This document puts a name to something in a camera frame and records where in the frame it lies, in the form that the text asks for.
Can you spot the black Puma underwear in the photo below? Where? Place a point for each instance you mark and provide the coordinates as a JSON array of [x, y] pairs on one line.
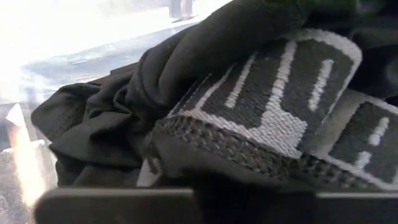
[[217, 77]]

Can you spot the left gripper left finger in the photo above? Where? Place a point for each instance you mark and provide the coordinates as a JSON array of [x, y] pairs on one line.
[[118, 207]]

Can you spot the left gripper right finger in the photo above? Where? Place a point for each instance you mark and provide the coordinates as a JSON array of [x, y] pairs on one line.
[[357, 208]]

